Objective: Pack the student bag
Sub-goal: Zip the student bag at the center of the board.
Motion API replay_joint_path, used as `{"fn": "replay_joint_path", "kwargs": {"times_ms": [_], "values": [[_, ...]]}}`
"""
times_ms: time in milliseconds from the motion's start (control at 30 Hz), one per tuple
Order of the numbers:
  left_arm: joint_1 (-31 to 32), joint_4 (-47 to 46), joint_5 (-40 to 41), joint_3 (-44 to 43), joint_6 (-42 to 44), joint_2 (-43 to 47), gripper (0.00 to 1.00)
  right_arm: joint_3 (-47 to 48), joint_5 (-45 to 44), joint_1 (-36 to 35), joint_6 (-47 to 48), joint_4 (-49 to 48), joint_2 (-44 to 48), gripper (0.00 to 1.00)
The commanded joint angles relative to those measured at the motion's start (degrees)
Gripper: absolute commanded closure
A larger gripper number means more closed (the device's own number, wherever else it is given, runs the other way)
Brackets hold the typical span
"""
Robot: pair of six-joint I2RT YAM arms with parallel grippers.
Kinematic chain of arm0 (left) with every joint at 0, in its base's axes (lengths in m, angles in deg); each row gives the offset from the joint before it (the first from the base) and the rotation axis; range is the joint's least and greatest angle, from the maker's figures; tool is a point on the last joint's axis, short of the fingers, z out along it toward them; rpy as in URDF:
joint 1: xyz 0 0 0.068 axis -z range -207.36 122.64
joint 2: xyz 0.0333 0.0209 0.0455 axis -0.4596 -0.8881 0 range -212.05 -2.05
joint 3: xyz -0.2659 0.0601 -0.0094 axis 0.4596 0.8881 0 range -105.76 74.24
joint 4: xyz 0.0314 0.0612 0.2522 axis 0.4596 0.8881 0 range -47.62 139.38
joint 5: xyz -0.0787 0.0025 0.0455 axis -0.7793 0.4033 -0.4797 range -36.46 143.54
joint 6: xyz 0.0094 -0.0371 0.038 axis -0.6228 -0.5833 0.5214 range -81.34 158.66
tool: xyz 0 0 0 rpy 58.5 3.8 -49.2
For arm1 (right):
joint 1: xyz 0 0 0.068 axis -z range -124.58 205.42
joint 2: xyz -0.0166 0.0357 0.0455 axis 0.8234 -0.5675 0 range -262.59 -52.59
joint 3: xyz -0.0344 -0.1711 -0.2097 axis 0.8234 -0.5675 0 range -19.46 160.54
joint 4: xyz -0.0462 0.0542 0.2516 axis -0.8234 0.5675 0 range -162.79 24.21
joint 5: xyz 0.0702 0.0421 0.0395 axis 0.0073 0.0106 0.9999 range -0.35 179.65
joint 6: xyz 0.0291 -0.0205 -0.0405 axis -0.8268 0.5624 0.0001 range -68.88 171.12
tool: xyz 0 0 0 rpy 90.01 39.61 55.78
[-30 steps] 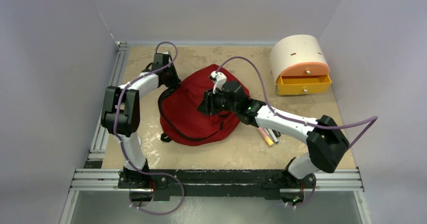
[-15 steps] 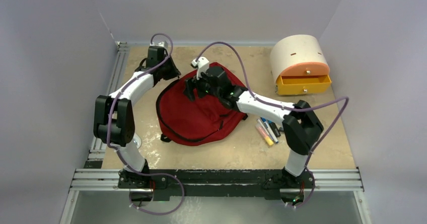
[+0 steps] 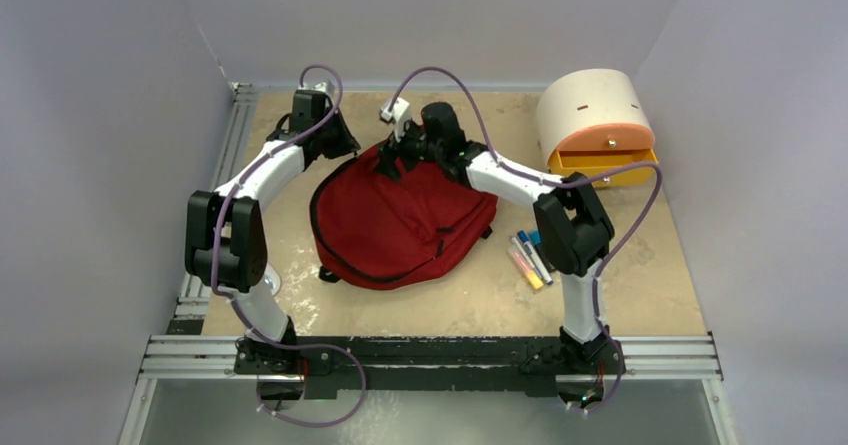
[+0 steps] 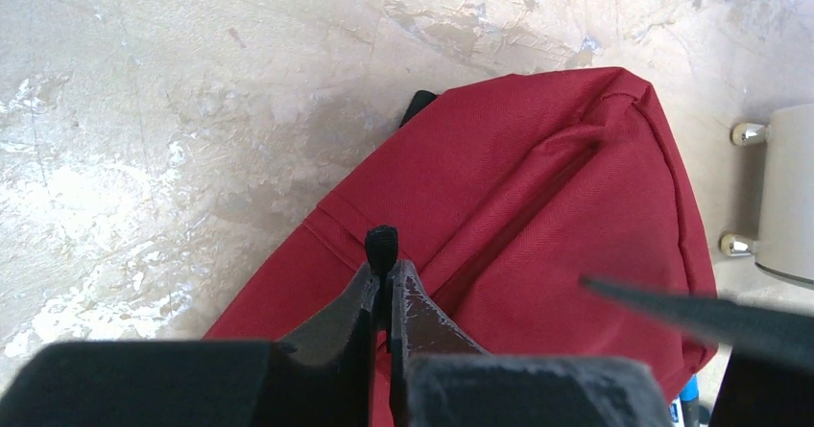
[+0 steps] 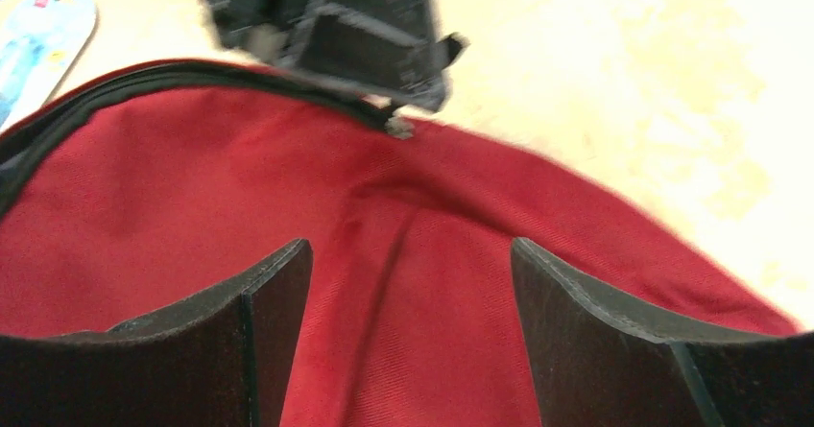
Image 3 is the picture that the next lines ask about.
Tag aluminium frame rails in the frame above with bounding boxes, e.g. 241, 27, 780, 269
117, 82, 740, 445

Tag orange upper drawer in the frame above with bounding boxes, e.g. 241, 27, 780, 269
542, 123, 656, 162

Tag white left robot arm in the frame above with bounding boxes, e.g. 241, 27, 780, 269
184, 87, 360, 374

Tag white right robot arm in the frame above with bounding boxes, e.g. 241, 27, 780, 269
375, 98, 615, 372

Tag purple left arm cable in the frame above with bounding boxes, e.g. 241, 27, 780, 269
208, 64, 367, 429

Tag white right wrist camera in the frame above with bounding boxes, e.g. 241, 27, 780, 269
379, 97, 412, 142

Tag red student backpack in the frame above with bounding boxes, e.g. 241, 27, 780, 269
309, 146, 498, 291

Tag white blue oval case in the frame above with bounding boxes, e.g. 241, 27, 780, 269
263, 264, 281, 296

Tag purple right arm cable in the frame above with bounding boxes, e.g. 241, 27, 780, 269
390, 66, 664, 415

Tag dark marker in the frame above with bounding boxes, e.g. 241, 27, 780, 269
528, 230, 542, 253

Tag cream rounded drawer cabinet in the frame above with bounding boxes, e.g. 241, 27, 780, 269
535, 68, 653, 153

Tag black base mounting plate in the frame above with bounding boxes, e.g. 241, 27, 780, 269
234, 335, 626, 404

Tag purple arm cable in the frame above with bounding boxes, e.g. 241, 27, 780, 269
390, 66, 664, 415
208, 64, 367, 429

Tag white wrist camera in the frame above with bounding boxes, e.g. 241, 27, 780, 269
311, 81, 336, 96
379, 97, 412, 142

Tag yellow marker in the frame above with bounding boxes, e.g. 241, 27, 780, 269
507, 245, 545, 292

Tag white blue marker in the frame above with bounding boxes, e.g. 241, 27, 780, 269
516, 230, 554, 286

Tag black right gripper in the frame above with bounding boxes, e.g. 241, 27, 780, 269
373, 116, 444, 184

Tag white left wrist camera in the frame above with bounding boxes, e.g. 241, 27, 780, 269
311, 81, 336, 96

